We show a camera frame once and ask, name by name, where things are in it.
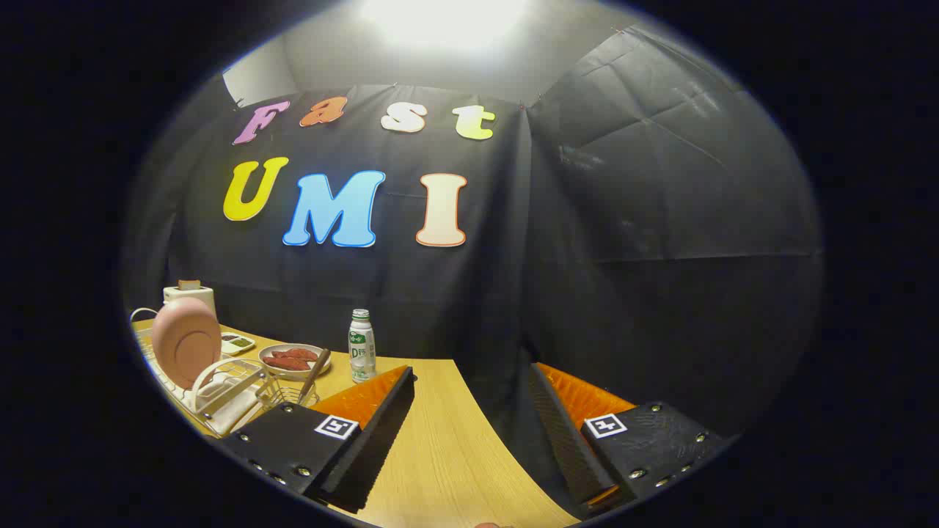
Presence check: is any white toaster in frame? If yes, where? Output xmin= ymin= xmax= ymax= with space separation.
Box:
xmin=163 ymin=285 xmax=216 ymax=318

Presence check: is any grey round plate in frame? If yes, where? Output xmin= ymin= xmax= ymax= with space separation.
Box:
xmin=258 ymin=343 xmax=332 ymax=381

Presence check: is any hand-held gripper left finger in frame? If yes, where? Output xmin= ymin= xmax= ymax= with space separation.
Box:
xmin=215 ymin=364 xmax=417 ymax=514

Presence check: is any wooden handled metal spoon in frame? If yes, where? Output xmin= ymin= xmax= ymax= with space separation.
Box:
xmin=296 ymin=348 xmax=332 ymax=406

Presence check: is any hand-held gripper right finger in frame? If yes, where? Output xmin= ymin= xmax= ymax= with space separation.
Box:
xmin=528 ymin=362 xmax=734 ymax=508

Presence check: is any pink plate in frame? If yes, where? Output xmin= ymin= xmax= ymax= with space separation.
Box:
xmin=152 ymin=297 xmax=222 ymax=389

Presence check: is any black backdrop cloth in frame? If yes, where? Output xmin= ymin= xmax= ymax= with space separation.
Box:
xmin=121 ymin=26 xmax=824 ymax=507

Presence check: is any metal wire basket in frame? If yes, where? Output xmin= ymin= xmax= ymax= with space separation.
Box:
xmin=257 ymin=374 xmax=321 ymax=413

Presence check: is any white green drink bottle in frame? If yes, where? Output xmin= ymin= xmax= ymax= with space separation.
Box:
xmin=348 ymin=309 xmax=377 ymax=384

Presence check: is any white wire dish rack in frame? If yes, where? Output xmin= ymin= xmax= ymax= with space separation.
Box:
xmin=131 ymin=308 xmax=321 ymax=439

